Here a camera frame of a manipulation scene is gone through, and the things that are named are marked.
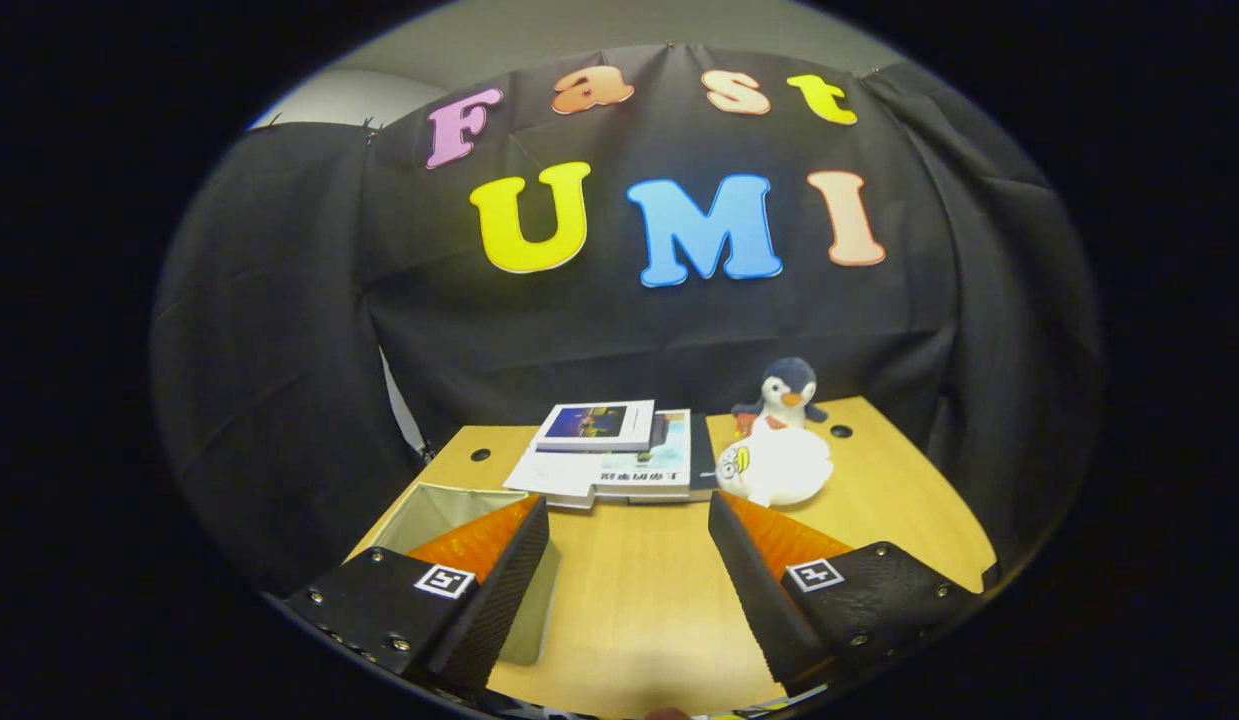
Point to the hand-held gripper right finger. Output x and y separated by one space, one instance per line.
749 600

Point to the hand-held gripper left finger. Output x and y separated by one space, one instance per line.
504 600

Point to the green fabric storage box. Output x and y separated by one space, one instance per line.
429 510

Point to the white plush toy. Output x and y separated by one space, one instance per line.
789 465

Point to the black book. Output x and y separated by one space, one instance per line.
701 450

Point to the white book with blue picture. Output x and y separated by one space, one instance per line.
594 422

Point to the penguin plush toy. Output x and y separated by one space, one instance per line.
789 385

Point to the black backdrop cloth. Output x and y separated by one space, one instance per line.
629 330

